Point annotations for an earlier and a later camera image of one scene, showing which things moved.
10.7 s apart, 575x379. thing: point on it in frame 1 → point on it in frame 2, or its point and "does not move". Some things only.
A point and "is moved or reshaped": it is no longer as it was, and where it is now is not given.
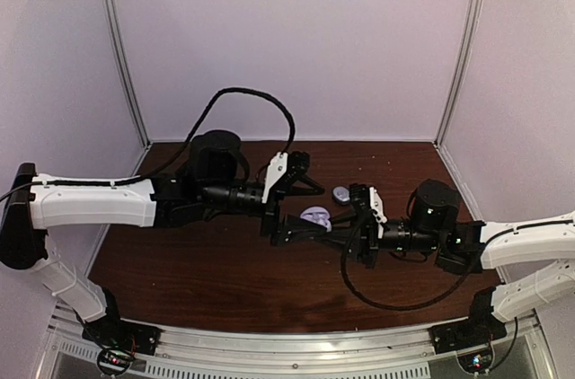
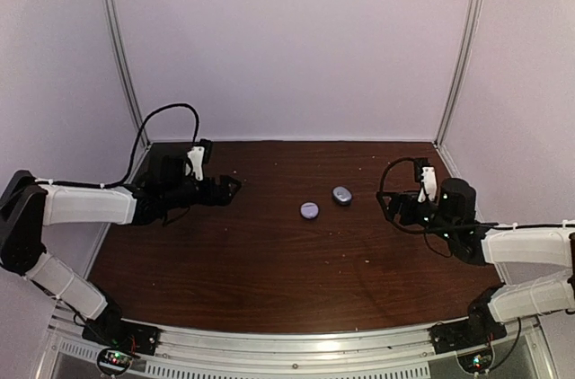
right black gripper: (365, 244) → (409, 198)
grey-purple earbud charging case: (341, 194) does not move
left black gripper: (269, 224) → (223, 198)
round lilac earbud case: (318, 215) is moved or reshaped
